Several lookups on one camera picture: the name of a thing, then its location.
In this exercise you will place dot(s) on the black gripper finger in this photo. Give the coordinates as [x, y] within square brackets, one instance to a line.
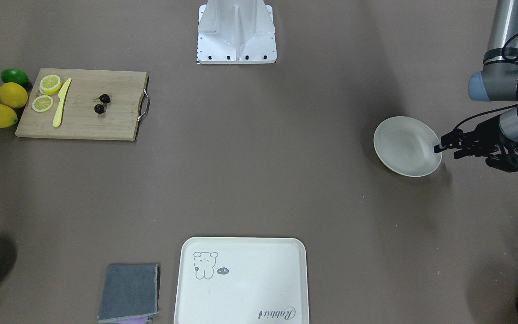
[461, 153]
[452, 140]

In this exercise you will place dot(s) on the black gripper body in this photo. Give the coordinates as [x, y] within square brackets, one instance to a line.
[488, 132]

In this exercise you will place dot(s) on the cream round plate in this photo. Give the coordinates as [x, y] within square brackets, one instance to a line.
[406, 146]

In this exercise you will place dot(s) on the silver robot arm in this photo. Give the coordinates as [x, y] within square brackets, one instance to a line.
[498, 79]

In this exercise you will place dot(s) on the cream rectangular tray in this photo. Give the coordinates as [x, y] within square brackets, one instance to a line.
[242, 280]

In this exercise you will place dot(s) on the dark red cherry upper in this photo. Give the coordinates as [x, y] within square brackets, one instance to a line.
[105, 99]

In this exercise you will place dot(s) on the dark red cherry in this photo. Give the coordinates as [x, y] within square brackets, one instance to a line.
[99, 108]
[105, 99]

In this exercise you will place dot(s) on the dark red cherry lower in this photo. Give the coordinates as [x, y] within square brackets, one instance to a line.
[99, 108]

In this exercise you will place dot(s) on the grey folded cloth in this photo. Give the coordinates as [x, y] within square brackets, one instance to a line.
[130, 294]

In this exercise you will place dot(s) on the bamboo cutting board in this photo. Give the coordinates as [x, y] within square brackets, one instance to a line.
[129, 105]

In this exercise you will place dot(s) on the yellow plastic knife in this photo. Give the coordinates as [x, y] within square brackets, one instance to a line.
[58, 117]

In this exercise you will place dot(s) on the lemon slice upper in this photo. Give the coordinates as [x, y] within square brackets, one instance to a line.
[50, 84]

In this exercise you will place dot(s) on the lemon slice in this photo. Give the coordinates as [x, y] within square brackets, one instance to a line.
[50, 84]
[42, 103]

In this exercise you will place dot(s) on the lemon slice lower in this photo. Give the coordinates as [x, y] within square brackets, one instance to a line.
[42, 103]

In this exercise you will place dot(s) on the yellow lemon upper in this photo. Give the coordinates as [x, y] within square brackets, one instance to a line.
[13, 95]

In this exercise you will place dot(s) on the green lime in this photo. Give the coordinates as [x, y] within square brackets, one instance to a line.
[15, 75]

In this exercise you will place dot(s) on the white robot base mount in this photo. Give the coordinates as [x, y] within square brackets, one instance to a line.
[236, 32]

